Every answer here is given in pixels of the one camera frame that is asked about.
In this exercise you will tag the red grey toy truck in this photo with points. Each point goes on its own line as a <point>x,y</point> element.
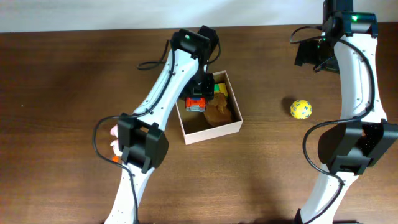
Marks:
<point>194,104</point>

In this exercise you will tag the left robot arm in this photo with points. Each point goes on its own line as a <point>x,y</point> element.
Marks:
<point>141,144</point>

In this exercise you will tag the white open cardboard box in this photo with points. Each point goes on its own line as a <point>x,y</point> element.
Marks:
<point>194,126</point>

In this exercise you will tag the pink white duck toy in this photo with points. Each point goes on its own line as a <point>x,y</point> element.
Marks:
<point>115,144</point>

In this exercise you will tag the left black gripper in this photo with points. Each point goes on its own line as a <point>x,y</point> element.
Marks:
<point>208,94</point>

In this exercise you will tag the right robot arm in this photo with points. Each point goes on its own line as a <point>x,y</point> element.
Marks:
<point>358,139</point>

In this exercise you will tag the brown plush toy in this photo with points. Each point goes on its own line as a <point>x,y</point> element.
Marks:
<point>217,112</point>

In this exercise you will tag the yellow ball blue letters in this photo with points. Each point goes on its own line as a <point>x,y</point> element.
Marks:
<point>301,109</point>

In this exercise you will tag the multicolour puzzle cube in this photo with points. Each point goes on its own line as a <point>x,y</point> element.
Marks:
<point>221,88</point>

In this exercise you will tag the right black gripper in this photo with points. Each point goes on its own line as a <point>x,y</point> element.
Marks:
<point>306,55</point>

